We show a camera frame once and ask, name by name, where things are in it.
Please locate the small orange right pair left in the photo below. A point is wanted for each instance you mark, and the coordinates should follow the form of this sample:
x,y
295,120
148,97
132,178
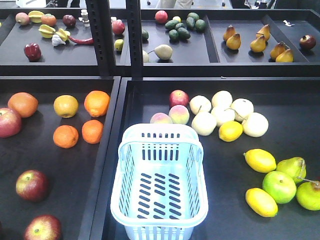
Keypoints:
x,y
65,136

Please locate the small orange pair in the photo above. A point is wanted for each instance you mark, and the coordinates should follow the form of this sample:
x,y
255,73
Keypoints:
x,y
65,136
92,131

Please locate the yellow starfruit large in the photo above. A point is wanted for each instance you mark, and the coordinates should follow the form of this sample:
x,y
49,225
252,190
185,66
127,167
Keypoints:
x,y
46,31

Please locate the red bell pepper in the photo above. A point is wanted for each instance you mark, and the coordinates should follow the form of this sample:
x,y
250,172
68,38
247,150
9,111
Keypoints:
x,y
32,51

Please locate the pink peach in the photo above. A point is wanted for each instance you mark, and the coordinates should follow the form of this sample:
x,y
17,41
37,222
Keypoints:
x,y
160,118
179,114

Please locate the large orange far right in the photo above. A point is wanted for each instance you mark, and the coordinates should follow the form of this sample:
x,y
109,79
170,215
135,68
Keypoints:
x,y
96,103

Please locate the yellow lemon right upper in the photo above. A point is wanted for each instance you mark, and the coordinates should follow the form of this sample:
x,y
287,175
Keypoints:
x,y
260,160

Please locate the black wooden fruit display table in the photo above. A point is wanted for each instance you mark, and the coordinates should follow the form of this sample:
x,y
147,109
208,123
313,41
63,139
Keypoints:
x,y
74,173

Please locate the pink peach left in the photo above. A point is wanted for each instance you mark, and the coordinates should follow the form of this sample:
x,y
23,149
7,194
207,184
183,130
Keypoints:
x,y
160,118

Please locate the pale green pear rear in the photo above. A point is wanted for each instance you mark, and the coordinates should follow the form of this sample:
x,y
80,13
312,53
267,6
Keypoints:
x,y
163,51

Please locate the avocado pile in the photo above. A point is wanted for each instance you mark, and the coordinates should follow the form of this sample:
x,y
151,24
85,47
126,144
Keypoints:
x,y
178,29

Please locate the green apple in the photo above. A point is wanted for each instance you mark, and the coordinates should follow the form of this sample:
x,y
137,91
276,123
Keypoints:
x,y
280,186

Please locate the yellow lemon right lower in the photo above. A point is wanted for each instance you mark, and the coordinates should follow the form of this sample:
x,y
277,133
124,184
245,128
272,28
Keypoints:
x,y
261,202

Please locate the garlic bulb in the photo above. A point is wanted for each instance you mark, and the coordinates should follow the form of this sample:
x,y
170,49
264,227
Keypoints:
x,y
56,40

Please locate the yellow round citrus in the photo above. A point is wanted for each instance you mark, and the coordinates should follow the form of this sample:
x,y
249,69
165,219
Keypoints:
x,y
66,106

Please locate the pink peach right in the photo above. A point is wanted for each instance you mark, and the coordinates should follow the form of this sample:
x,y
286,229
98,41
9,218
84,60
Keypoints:
x,y
179,114

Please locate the black rear right tray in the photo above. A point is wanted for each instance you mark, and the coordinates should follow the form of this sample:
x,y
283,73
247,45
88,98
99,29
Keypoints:
x,y
206,55

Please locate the red apple by peaches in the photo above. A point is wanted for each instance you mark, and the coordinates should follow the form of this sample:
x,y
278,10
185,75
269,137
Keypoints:
x,y
178,97

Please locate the green pear upper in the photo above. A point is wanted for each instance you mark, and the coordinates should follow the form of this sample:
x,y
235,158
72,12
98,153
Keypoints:
x,y
295,167

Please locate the black rear display tray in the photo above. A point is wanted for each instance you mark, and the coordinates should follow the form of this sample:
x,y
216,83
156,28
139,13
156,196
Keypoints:
x,y
70,59

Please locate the yellow starfruit small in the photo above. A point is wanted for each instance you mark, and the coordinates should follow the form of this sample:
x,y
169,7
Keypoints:
x,y
63,34

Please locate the yellow lemon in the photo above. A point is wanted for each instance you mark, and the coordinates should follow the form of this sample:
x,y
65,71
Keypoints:
x,y
260,160
230,131
261,202

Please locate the red apple front right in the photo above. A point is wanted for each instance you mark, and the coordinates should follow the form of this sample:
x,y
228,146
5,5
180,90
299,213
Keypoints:
x,y
44,227

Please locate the red peach rear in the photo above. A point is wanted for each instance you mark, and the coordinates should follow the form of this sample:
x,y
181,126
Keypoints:
x,y
161,16

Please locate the dark purple plum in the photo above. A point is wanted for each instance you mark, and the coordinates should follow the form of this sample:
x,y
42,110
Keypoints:
x,y
69,20

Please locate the red chili pepper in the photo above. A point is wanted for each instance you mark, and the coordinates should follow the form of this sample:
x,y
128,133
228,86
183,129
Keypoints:
x,y
88,41

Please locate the white pear cluster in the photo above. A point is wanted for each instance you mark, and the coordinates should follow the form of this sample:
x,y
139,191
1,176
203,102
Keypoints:
x,y
222,108

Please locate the brown yellow pears group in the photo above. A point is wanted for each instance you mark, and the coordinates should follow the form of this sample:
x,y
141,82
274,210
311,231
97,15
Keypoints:
x,y
281,53

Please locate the starfruit rear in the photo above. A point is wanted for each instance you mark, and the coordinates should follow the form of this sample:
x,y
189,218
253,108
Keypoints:
x,y
36,16

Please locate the red apple back centre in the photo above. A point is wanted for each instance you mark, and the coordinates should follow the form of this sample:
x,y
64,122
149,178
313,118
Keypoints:
x,y
10,122

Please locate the large orange behind apple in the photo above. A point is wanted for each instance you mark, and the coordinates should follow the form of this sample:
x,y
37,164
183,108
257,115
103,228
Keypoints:
x,y
24,103

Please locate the light blue plastic basket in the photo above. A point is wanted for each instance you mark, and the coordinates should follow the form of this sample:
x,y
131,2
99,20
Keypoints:
x,y
159,190

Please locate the persimmon orange rear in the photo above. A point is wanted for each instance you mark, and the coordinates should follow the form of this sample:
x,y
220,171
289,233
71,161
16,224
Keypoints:
x,y
48,19

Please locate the yellow lemon centre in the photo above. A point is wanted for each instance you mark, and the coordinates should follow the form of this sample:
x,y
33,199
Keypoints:
x,y
230,131

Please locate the green pear right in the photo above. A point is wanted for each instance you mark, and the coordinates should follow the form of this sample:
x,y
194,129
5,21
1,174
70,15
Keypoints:
x,y
308,194

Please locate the red apple front middle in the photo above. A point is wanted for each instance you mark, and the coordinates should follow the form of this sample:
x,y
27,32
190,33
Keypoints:
x,y
32,185

